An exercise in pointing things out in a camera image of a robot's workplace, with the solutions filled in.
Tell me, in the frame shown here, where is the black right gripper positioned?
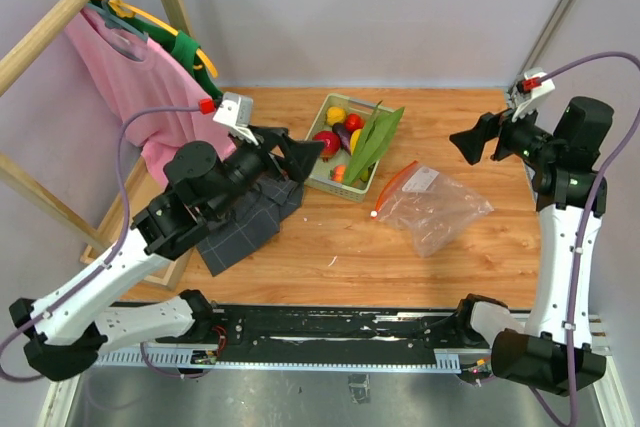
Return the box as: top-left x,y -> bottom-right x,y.
450,94 -> 561,167

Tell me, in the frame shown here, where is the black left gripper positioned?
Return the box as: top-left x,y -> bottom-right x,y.
208,124 -> 325,220

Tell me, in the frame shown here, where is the red fake apple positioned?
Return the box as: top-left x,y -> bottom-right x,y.
313,131 -> 341,162

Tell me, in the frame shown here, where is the orange fake peach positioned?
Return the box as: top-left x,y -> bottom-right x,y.
329,164 -> 347,183

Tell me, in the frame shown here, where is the purple fake eggplant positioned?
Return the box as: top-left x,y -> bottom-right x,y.
332,123 -> 351,154

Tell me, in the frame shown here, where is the yellow fake orange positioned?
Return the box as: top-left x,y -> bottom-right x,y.
325,106 -> 347,127

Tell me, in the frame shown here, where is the yellow fake banana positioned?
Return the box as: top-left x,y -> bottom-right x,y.
350,129 -> 362,154

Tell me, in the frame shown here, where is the clear zip top bag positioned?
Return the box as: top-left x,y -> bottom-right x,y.
370,161 -> 493,258

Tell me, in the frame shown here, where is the green fake leafy vegetable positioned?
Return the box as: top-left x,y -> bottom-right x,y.
343,103 -> 405,185

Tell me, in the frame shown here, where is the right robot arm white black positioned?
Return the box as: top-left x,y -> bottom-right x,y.
449,96 -> 614,397

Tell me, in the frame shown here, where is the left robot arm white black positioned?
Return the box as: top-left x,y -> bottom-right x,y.
9,127 -> 324,381

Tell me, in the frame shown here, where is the light green plastic basket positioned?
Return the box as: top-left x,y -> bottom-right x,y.
305,93 -> 393,203

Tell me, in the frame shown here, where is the dark grey checked cloth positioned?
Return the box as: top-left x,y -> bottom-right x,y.
196,175 -> 304,276

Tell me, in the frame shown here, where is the green t-shirt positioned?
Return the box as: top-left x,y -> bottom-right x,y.
127,18 -> 223,100

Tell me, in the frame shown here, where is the pink t-shirt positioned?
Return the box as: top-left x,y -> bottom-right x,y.
65,8 -> 235,187

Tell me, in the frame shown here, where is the yellow clothes hanger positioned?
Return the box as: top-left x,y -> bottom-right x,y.
89,0 -> 220,79

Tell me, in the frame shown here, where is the grey clothes hanger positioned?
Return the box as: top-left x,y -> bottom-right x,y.
86,0 -> 148,44

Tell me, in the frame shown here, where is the wooden clothes rack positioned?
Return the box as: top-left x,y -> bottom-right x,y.
0,0 -> 251,292

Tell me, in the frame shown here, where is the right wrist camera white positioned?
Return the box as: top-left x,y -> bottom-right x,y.
507,67 -> 555,122

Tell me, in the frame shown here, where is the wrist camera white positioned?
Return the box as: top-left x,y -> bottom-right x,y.
507,67 -> 555,122
198,92 -> 259,145

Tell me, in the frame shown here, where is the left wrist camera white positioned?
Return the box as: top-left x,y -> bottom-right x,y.
198,92 -> 259,145

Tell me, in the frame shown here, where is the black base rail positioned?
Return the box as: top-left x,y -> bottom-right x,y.
99,304 -> 490,374

